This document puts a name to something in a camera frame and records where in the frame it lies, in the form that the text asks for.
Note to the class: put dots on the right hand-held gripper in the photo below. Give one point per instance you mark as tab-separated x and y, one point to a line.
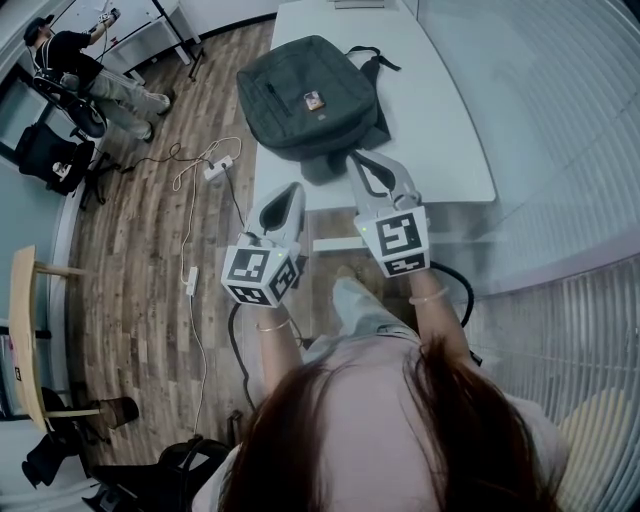
397	240

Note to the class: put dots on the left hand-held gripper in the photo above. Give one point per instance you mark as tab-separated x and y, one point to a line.
250	272

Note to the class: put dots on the dark grey backpack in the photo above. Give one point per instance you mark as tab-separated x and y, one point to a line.
305	100

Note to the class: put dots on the person's right forearm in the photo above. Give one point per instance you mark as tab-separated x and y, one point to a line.
440	325

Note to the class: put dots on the person's left forearm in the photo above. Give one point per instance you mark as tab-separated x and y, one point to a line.
280	350

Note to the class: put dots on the white table leg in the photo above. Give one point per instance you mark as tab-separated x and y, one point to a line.
340	243

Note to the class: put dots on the person's tan shoe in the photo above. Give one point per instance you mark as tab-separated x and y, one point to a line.
349	272

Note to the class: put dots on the slim white power strip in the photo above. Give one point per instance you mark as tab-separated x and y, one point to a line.
192	280

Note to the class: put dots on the person's light jeans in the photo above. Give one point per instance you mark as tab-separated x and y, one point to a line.
360	310

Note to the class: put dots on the black metal stand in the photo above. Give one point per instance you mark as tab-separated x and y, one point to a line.
196	65

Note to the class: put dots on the stack of green books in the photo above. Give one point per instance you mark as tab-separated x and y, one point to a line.
357	4

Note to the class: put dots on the person's pale pink shirt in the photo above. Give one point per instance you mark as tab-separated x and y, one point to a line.
375	430

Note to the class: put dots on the black office chair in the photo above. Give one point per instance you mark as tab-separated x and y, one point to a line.
45	160

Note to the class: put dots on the dark mesh bin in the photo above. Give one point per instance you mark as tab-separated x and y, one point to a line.
120	411

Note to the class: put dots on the wooden chair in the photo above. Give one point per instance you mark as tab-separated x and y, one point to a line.
22	325

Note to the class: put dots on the black bag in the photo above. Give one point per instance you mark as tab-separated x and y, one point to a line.
150	485

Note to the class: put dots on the black jacket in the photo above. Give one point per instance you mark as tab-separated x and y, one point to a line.
50	455

